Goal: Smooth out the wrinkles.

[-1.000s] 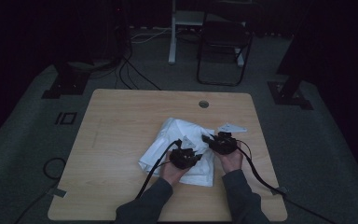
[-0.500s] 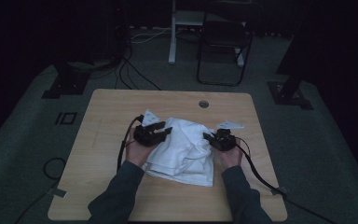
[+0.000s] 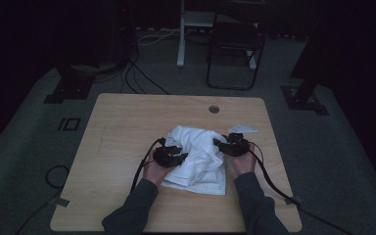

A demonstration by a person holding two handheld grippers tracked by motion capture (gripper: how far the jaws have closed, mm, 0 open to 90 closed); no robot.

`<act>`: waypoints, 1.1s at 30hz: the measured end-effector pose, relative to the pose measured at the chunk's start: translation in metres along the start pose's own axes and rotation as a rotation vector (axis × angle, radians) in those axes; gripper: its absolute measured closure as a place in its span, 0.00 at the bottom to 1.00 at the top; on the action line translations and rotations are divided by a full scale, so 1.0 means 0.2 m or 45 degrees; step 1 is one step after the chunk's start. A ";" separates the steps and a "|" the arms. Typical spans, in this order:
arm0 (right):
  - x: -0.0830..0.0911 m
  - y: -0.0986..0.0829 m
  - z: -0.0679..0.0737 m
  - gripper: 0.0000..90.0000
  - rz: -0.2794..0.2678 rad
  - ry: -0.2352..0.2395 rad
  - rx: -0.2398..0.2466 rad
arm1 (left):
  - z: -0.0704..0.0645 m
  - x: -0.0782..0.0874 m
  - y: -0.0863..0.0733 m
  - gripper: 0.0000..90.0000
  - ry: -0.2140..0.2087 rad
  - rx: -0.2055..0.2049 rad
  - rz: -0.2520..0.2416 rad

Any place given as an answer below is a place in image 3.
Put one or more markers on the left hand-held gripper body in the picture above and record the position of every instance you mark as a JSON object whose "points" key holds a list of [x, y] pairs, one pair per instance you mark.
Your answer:
{"points": [[162, 157]]}

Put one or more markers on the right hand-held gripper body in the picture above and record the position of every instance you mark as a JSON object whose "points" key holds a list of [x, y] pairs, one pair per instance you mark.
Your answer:
{"points": [[238, 147]]}

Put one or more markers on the white skirt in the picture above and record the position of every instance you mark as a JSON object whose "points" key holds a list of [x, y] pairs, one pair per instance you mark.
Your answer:
{"points": [[202, 163]]}

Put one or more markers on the person's left hand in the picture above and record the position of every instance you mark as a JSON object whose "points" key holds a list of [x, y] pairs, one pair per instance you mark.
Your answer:
{"points": [[156, 173]]}

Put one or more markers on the person's right hand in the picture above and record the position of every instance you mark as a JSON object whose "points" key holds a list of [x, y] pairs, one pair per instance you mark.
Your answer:
{"points": [[244, 163]]}

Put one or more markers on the grey tape strip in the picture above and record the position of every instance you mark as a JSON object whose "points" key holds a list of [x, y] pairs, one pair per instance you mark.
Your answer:
{"points": [[295, 199], [63, 202]]}

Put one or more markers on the black stand with base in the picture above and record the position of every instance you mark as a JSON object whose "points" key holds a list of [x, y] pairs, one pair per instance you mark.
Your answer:
{"points": [[303, 98], [70, 88]]}

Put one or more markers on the black folding chair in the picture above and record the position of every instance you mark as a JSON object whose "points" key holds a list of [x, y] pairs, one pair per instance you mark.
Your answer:
{"points": [[236, 36]]}

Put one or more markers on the dark equipment stand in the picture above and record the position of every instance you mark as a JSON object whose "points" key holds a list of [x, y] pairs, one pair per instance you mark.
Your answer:
{"points": [[122, 32]]}

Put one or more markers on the white desk frame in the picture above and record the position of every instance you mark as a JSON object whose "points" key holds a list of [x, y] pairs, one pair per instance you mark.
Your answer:
{"points": [[181, 39]]}

